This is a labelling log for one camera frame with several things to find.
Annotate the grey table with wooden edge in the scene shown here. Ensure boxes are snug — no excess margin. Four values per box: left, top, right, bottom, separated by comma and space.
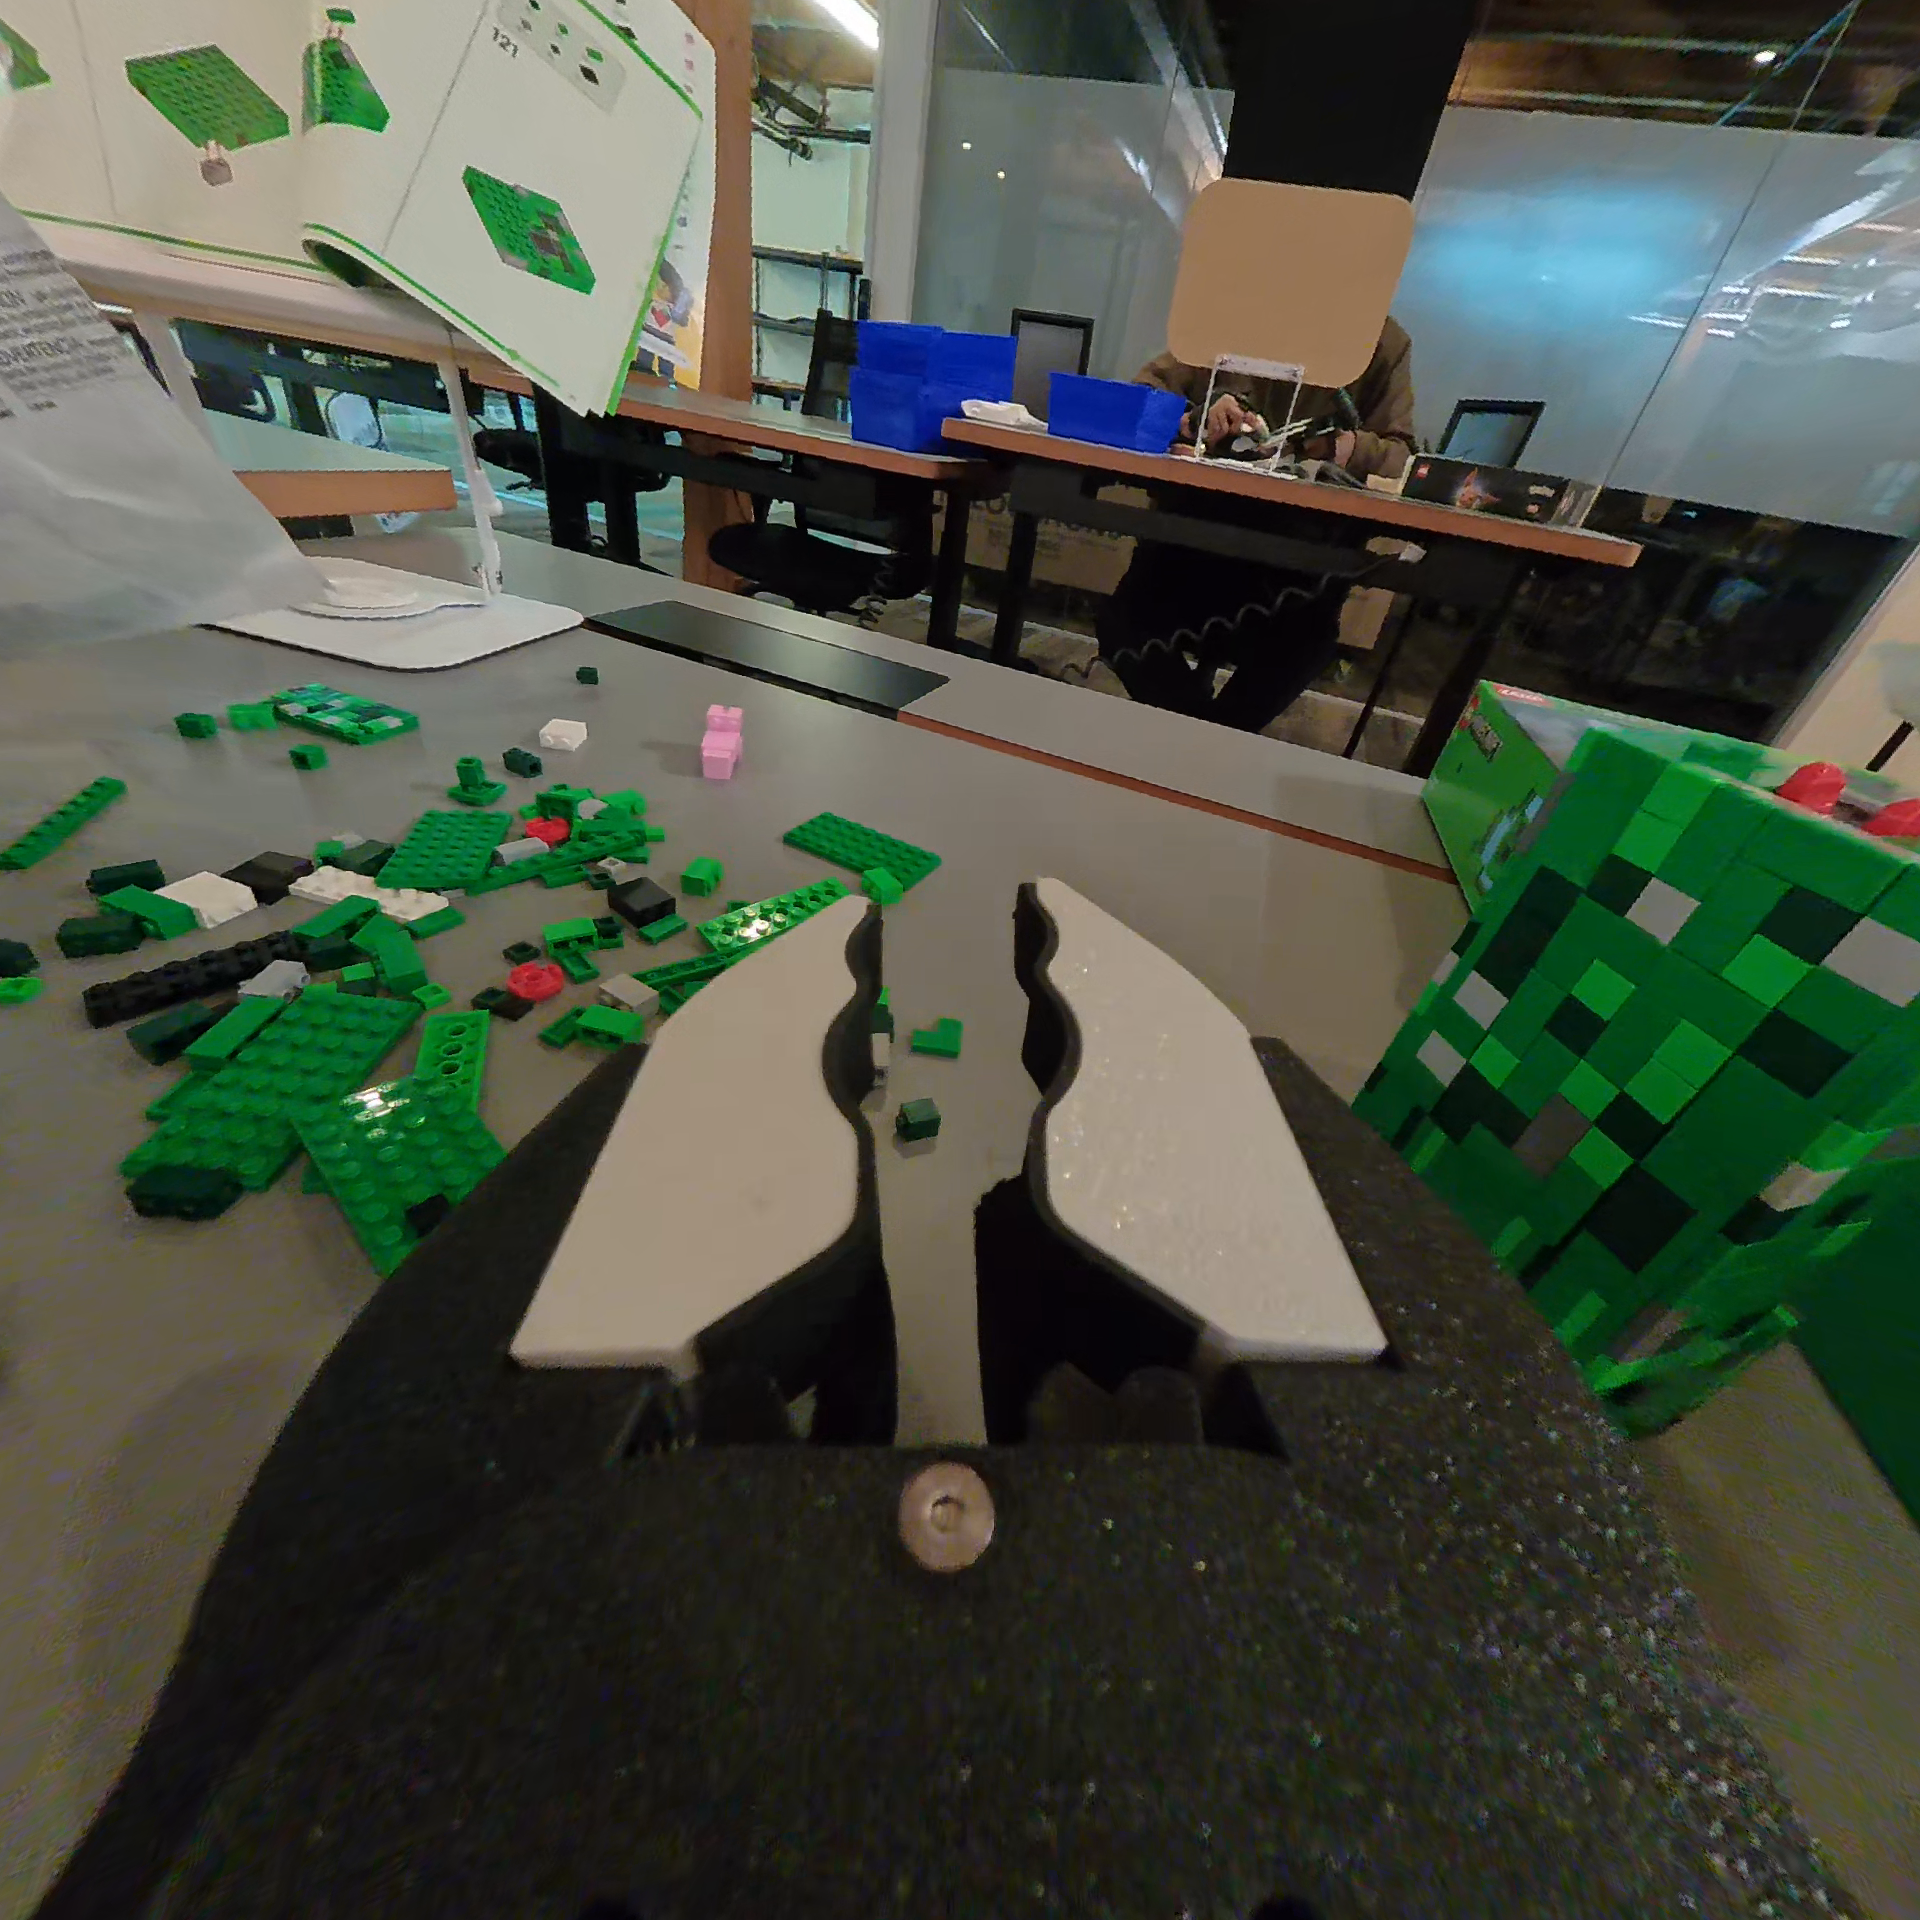
195, 404, 462, 529

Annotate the green mosaic block build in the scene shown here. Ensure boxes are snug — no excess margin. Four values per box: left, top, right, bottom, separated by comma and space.
1349, 729, 1920, 1445

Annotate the grey desk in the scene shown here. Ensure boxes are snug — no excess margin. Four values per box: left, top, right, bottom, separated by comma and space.
0, 526, 1920, 1920

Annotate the green plate with holes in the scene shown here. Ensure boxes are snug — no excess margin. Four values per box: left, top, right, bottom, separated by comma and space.
413, 1007, 494, 1106

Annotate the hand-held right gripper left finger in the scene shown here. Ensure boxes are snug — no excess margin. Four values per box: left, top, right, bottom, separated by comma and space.
511, 895, 898, 1439

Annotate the long green studded beam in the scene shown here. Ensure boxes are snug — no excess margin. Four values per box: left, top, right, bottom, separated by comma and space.
695, 876, 855, 961

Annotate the long black plate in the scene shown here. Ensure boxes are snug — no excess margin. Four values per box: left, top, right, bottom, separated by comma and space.
80, 929, 304, 1030

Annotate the black office chair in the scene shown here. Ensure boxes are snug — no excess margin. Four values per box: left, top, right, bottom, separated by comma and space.
706, 517, 903, 617

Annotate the wooden table with black legs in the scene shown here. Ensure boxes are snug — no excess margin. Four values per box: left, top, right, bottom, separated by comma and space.
614, 390, 993, 649
941, 415, 1647, 778

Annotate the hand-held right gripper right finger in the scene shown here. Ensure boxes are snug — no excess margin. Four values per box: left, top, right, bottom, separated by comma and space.
973, 877, 1393, 1439

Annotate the white printed paper bag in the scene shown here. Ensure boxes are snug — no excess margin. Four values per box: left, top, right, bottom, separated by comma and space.
0, 195, 327, 662

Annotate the long white plate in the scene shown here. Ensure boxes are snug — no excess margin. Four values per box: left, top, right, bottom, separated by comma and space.
289, 865, 453, 923

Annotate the black desk cable cover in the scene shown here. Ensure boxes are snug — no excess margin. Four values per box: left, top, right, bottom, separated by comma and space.
584, 598, 953, 716

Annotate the large green studded plate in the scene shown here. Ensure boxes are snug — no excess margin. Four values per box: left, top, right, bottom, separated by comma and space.
373, 807, 518, 895
119, 982, 425, 1195
290, 1073, 511, 1281
783, 809, 945, 891

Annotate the green mosaic plate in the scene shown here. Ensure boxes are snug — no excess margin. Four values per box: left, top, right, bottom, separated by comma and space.
267, 682, 424, 746

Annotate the black toy box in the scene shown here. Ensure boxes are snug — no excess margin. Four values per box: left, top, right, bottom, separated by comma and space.
1402, 447, 1593, 529

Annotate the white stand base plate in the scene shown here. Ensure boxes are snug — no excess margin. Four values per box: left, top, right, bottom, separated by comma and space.
59, 223, 585, 675

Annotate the yellow toy box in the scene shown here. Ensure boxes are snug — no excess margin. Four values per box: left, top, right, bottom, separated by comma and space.
637, 193, 709, 378

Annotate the pile of green bricks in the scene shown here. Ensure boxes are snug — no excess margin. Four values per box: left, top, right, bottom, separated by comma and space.
0, 780, 965, 1281

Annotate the green printed instruction booklet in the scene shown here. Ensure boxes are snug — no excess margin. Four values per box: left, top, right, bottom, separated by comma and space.
0, 0, 715, 420

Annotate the long narrow green plate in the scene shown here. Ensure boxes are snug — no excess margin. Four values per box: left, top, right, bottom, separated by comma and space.
0, 775, 131, 874

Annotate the blue storage bin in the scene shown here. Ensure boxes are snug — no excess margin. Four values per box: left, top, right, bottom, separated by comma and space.
1046, 369, 1189, 457
849, 317, 1019, 453

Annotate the green toy box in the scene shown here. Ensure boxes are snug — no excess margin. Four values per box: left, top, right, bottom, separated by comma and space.
1419, 679, 1616, 921

